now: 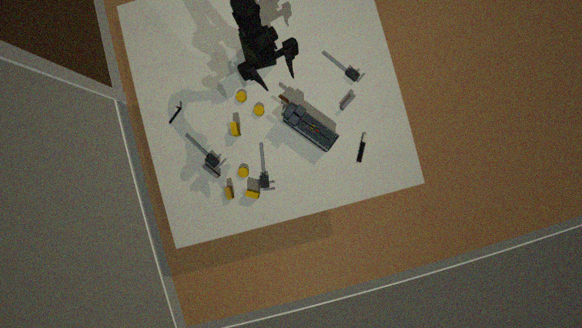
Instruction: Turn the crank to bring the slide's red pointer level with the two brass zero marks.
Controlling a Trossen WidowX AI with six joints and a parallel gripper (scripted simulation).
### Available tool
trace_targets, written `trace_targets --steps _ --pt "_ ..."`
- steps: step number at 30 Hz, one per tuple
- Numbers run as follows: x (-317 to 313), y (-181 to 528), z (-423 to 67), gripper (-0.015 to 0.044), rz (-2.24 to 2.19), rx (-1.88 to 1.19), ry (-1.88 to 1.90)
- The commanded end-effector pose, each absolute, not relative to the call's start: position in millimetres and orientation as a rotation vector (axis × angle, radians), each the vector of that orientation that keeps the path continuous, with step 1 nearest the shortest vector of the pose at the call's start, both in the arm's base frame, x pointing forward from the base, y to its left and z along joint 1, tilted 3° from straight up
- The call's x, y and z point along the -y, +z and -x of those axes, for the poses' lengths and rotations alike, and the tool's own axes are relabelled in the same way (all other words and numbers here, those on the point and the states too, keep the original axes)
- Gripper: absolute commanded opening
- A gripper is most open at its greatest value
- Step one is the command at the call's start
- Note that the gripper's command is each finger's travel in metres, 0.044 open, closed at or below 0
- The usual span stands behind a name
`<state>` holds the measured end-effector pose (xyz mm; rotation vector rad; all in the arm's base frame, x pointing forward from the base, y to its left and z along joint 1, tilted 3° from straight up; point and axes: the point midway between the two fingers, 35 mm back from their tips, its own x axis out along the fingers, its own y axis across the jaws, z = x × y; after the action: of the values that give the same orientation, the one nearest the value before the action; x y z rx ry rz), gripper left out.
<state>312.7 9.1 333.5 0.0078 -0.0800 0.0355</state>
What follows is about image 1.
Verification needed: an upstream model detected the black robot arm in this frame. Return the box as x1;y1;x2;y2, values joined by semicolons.
229;0;278;59

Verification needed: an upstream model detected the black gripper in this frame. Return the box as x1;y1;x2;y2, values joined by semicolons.
237;32;299;92

